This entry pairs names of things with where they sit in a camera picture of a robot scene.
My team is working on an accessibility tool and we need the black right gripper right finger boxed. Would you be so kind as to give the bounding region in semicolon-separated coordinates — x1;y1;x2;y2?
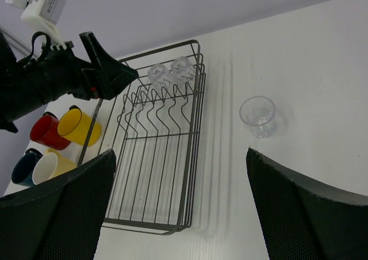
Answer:
246;148;367;259

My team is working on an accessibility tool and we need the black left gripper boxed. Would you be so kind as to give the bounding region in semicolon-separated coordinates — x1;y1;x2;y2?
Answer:
37;32;139;102

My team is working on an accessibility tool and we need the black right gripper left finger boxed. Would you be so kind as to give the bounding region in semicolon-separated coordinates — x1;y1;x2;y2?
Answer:
1;149;116;259

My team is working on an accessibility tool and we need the pale yellow mug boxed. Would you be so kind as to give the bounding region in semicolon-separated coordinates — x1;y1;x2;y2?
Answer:
32;148;77;185

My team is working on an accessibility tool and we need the yellow mug black handle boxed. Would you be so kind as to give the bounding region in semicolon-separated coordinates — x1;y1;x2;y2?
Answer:
57;105;93;145

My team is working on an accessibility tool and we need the blue mug black handle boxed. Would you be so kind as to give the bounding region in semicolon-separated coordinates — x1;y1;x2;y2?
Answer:
11;148;43;187

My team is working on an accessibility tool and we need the red mug black handle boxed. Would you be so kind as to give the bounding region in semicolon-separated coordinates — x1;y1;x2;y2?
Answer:
29;112;71;150

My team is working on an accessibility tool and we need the clear glass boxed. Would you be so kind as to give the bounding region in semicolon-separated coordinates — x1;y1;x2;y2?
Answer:
170;56;196;83
239;95;276;138
148;63;175;91

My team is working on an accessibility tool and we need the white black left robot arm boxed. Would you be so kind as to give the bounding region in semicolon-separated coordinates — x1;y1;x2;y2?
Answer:
1;32;139;133

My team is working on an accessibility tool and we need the left aluminium frame post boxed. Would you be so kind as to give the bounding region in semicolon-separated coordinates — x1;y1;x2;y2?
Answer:
1;25;31;56

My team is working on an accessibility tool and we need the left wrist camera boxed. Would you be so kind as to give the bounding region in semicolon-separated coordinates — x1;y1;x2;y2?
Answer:
5;0;66;48

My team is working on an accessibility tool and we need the black wire dish rack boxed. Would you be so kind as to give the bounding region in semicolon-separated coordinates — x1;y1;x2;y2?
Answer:
76;39;207;236

